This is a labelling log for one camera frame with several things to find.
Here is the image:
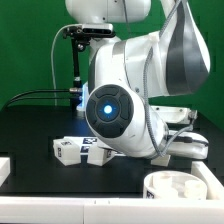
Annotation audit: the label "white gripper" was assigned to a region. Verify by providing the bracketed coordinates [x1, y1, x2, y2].
[167, 132, 209, 160]

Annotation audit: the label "white round stool seat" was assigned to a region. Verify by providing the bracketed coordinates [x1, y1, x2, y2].
[143, 171, 207, 200]

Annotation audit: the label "white marker sheet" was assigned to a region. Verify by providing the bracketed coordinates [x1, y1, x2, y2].
[65, 136, 123, 156]

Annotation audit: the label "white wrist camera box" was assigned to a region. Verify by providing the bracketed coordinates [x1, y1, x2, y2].
[152, 106, 197, 124]

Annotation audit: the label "black camera stand pole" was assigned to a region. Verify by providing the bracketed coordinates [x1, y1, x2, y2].
[71, 38, 89, 108]

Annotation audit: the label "black base cables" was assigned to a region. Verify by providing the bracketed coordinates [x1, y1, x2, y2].
[2, 87, 83, 110]

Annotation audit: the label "black camera on stand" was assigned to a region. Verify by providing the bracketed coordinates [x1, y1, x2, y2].
[63, 23, 115, 38]

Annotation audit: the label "grey camera cable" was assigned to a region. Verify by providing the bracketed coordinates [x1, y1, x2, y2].
[50, 23, 80, 107]

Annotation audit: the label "white left rail block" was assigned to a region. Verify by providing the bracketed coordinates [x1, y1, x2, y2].
[0, 157, 10, 187]

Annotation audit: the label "white front rail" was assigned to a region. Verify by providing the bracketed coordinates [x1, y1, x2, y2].
[0, 197, 224, 224]

